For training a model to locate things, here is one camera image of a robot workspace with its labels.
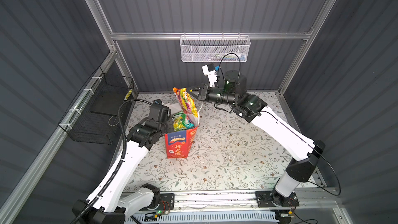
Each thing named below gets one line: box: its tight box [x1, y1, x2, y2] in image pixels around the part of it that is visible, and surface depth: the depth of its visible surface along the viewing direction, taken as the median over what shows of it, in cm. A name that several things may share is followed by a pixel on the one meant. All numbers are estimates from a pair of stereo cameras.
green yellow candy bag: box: [171, 110, 195, 132], surface depth 80 cm
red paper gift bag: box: [164, 126, 198, 159], surface depth 75 cm
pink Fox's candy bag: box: [173, 87, 198, 118], surface depth 63 cm
